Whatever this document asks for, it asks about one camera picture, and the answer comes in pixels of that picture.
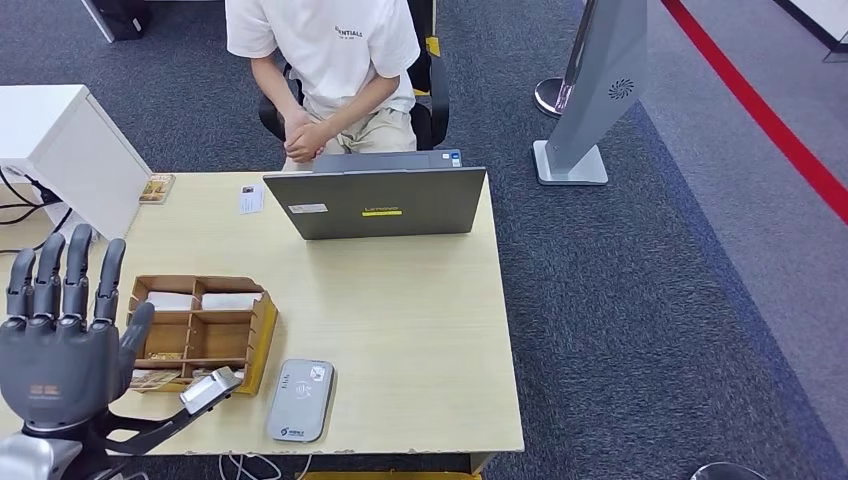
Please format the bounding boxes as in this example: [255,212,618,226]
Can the white envelope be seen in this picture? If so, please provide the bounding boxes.
[145,291,197,312]
[201,292,264,311]

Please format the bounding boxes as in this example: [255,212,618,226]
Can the black office chair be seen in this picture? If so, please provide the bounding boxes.
[257,0,451,152]

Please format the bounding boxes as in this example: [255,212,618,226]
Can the grey kiosk stand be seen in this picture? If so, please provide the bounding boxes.
[532,0,649,187]

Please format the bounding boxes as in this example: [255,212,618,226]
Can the black camera bracket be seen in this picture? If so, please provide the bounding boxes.
[95,390,243,458]

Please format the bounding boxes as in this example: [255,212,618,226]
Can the person's right hand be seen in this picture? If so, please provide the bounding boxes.
[283,107,314,135]

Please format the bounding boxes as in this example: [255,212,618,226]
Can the seated person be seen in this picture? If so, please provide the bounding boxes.
[225,0,421,172]

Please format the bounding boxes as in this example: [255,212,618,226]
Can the chrome round base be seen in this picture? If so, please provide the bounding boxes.
[690,463,766,480]

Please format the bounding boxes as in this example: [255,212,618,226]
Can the white counter dark edge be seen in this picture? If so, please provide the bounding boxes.
[771,0,848,66]

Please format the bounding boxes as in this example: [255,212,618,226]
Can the wooden card organizer box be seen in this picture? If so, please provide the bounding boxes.
[129,274,280,397]

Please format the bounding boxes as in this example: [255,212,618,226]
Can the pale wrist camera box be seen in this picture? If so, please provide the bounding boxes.
[179,366,243,417]

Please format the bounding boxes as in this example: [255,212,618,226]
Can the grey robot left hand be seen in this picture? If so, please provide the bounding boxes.
[0,223,156,432]

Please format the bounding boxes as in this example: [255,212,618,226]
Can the white ID card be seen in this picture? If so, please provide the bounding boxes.
[239,184,266,216]

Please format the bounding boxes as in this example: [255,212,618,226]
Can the black computer tower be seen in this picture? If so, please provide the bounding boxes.
[80,0,155,45]

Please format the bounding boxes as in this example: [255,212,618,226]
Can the chrome stanchion post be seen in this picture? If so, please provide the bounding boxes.
[533,0,598,121]

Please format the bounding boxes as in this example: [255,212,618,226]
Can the white cables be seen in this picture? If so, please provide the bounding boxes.
[218,453,316,480]

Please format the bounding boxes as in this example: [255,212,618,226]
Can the grey card reader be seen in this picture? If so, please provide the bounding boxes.
[266,358,336,444]

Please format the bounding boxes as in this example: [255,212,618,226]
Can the white power strip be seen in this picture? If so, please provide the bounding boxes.
[46,200,101,243]

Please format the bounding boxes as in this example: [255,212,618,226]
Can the black cable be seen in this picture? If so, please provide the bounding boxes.
[0,165,64,227]
[0,207,75,256]

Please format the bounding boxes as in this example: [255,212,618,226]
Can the person's left hand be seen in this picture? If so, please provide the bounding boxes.
[284,121,333,164]

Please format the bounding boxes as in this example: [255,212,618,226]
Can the white cabinet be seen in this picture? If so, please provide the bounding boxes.
[0,84,153,241]

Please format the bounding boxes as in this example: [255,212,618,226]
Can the grey laptop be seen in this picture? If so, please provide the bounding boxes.
[262,149,488,242]

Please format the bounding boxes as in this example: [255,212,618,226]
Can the gold key card stack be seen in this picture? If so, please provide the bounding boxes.
[139,173,177,205]

